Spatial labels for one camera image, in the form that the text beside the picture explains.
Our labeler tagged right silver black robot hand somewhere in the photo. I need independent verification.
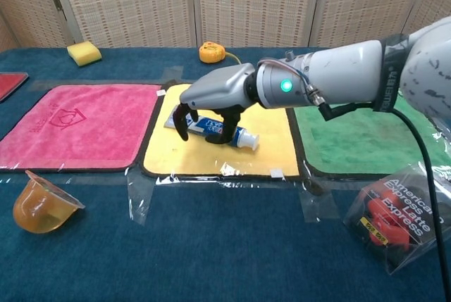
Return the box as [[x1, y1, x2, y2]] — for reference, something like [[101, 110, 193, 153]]
[[175, 63, 260, 145]]

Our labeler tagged blue white toothpaste tube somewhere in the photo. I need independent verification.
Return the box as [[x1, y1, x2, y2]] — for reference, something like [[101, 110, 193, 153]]
[[163, 104, 261, 152]]

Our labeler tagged yellow cloth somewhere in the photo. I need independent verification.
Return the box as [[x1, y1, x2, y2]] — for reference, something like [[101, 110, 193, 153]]
[[140, 82, 302, 179]]

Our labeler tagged pink cloth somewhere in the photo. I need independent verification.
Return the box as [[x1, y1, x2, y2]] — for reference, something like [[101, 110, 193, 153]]
[[0, 82, 163, 173]]

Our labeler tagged green cloth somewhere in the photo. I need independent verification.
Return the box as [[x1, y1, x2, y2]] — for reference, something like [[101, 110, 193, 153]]
[[288, 94, 451, 180]]

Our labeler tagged orange tape measure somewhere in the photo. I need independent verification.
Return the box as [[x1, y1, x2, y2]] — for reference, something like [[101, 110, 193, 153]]
[[198, 42, 244, 65]]

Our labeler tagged bamboo folding screen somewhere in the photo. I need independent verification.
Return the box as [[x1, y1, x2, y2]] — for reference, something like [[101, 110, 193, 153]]
[[0, 0, 451, 50]]

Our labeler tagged yellow sponge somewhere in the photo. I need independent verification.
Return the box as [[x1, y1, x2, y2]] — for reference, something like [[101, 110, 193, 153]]
[[66, 40, 103, 68]]

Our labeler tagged blue carpet table cover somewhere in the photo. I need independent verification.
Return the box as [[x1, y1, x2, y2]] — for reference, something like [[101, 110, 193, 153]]
[[0, 46, 451, 302]]

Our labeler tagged red flat case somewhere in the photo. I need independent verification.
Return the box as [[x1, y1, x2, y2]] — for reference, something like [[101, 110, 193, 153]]
[[0, 71, 30, 103]]

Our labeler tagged orange jelly cup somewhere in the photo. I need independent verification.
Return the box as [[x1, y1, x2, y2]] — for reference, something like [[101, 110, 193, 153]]
[[12, 170, 87, 235]]

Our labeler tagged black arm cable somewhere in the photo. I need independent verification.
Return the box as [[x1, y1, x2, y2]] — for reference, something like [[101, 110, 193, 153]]
[[319, 101, 451, 302]]

